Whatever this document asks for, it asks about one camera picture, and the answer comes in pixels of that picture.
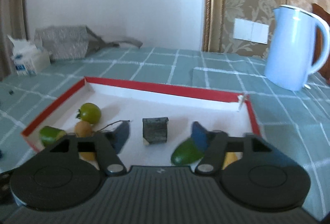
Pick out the yellow jackfruit piece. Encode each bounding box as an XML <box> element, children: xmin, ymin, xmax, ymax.
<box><xmin>222</xmin><ymin>152</ymin><xmax>238</xmax><ymax>170</ymax></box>

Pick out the green mango piece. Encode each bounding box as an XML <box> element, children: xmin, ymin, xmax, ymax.
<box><xmin>171</xmin><ymin>138</ymin><xmax>204</xmax><ymax>166</ymax></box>

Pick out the green persimmon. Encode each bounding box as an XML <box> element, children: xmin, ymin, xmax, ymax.
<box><xmin>76</xmin><ymin>103</ymin><xmax>102</xmax><ymax>125</ymax></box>

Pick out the cucumber piece large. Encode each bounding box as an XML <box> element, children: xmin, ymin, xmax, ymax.
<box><xmin>39</xmin><ymin>126</ymin><xmax>67</xmax><ymax>147</ymax></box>

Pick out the yellow fruit chunk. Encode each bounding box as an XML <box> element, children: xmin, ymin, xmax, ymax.
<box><xmin>79</xmin><ymin>152</ymin><xmax>96</xmax><ymax>162</ymax></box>

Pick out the brown longan with stem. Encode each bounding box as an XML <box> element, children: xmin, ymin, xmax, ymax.
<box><xmin>74</xmin><ymin>120</ymin><xmax>130</xmax><ymax>137</ymax></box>

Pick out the red shallow cardboard box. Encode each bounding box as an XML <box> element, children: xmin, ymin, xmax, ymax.
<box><xmin>22</xmin><ymin>77</ymin><xmax>259</xmax><ymax>166</ymax></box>

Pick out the green checked tablecloth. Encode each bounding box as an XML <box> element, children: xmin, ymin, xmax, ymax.
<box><xmin>1</xmin><ymin>47</ymin><xmax>329</xmax><ymax>219</ymax></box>

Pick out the grey patterned paper bag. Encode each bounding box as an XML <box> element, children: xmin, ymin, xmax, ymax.
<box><xmin>34</xmin><ymin>25</ymin><xmax>143</xmax><ymax>61</ymax></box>

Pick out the white electric kettle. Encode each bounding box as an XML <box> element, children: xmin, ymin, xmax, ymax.
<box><xmin>265</xmin><ymin>5</ymin><xmax>329</xmax><ymax>91</ymax></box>

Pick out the tissue pack with cat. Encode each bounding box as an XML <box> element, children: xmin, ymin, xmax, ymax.
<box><xmin>7</xmin><ymin>35</ymin><xmax>50</xmax><ymax>75</ymax></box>

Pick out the beige patterned curtain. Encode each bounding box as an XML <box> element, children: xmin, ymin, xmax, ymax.
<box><xmin>1</xmin><ymin>0</ymin><xmax>26</xmax><ymax>79</ymax></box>

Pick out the wooden chair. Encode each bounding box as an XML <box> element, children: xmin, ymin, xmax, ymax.
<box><xmin>312</xmin><ymin>3</ymin><xmax>330</xmax><ymax>84</ymax></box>

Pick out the white wall switch plate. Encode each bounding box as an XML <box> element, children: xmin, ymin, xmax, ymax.
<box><xmin>233</xmin><ymin>18</ymin><xmax>270</xmax><ymax>44</ymax></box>

